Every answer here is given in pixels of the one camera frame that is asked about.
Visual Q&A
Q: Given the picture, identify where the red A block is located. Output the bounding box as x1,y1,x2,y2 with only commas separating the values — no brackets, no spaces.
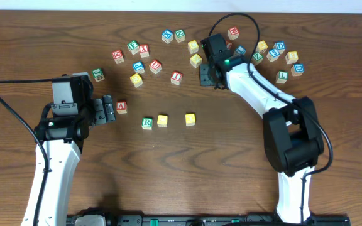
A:
116,101,128,114

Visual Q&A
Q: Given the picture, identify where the red U block upper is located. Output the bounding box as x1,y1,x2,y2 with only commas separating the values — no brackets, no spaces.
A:
149,60,162,74

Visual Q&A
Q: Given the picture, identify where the yellow 8 block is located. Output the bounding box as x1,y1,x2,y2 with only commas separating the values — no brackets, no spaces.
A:
285,51,299,65

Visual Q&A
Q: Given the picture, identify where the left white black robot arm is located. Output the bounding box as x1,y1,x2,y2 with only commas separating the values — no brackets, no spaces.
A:
22,72,116,225

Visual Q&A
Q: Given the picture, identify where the red i block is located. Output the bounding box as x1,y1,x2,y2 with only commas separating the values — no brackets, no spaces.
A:
226,41,232,50
170,71,183,85

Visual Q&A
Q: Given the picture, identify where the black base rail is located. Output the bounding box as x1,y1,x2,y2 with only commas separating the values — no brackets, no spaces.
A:
66,207,351,226

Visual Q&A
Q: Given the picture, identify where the yellow block O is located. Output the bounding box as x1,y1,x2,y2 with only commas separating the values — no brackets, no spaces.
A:
157,114,168,127
185,113,196,126

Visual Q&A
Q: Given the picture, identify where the green L block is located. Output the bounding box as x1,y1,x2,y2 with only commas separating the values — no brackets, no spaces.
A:
275,71,288,84

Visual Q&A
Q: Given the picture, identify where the blue D block right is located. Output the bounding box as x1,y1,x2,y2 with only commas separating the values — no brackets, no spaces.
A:
291,63,305,77

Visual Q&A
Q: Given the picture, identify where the blue D block upper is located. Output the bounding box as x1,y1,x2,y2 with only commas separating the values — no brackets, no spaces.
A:
273,41,286,54

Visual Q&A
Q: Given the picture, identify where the blue P block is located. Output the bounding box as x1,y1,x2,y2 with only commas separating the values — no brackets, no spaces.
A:
133,61,145,74

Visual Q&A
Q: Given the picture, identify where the red G block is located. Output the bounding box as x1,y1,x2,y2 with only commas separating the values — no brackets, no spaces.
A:
112,50,124,64

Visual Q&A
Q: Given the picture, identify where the green F block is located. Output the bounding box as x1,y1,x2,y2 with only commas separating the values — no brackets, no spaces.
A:
127,40,140,55

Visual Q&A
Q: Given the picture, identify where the green N block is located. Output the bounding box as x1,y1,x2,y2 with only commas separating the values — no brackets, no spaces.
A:
174,30,185,43

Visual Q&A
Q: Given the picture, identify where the red I block right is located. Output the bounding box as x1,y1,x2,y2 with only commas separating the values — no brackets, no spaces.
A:
226,41,232,50

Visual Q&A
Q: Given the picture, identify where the blue S block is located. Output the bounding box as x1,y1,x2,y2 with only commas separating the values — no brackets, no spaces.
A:
266,48,280,62

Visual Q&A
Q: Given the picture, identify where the green J block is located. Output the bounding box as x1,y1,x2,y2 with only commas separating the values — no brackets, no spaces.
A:
92,68,105,82

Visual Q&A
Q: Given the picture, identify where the green R block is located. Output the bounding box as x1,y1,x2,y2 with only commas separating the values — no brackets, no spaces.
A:
141,117,153,130

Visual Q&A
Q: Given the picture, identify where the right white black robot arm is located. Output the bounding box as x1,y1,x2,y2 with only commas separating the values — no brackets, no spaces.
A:
200,33,324,223

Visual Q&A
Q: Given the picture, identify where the blue X block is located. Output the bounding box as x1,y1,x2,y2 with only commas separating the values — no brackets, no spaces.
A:
161,29,173,44

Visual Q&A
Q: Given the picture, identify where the red Y block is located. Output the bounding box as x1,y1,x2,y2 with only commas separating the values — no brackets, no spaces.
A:
139,45,150,58

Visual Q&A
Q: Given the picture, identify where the blue L block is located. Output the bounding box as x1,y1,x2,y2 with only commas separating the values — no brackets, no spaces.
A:
234,46,246,55

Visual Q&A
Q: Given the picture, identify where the red H block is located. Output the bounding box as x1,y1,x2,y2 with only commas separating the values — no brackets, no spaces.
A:
228,26,240,40

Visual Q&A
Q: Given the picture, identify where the blue d block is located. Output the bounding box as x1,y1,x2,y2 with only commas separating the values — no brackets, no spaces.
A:
273,41,286,54
291,63,305,77

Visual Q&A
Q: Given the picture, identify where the green Z block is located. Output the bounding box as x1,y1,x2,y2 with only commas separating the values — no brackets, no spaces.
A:
251,52,263,65

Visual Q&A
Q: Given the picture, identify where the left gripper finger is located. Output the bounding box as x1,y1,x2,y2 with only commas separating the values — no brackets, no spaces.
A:
93,99,107,125
102,95,116,122

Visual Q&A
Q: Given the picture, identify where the red I block centre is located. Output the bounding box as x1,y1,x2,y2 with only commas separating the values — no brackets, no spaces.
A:
170,71,183,85

